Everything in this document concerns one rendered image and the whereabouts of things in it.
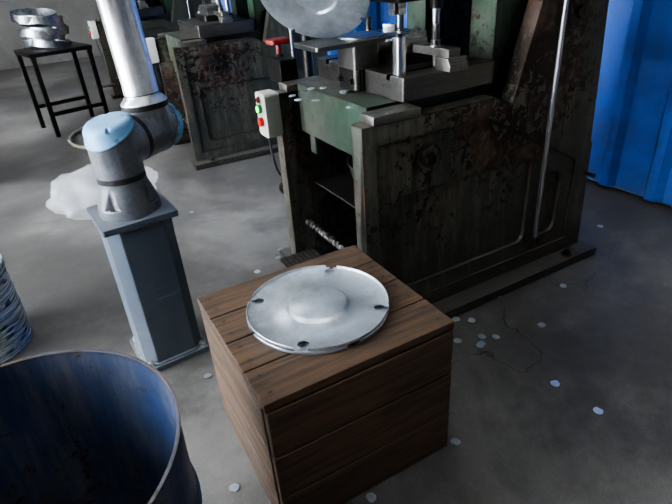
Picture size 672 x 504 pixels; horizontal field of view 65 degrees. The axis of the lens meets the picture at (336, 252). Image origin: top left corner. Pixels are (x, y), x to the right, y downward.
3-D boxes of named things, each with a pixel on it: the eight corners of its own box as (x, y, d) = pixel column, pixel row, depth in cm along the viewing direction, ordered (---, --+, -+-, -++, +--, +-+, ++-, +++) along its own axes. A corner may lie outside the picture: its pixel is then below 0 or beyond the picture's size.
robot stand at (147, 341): (148, 377, 146) (101, 232, 124) (130, 342, 160) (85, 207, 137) (211, 349, 154) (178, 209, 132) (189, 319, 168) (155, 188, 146)
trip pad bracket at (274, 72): (286, 120, 171) (279, 57, 161) (274, 114, 178) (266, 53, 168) (302, 117, 173) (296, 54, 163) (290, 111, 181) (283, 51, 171)
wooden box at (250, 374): (287, 535, 103) (263, 406, 86) (223, 411, 132) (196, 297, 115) (448, 445, 119) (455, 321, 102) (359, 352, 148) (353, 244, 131)
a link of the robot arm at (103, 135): (83, 178, 127) (65, 123, 121) (123, 160, 138) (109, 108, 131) (121, 183, 123) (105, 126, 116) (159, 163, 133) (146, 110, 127)
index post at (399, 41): (398, 76, 131) (397, 34, 127) (391, 74, 134) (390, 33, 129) (407, 74, 132) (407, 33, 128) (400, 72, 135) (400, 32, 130)
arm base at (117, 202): (107, 227, 126) (95, 189, 121) (93, 207, 137) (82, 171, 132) (169, 209, 133) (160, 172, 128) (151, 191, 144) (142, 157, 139)
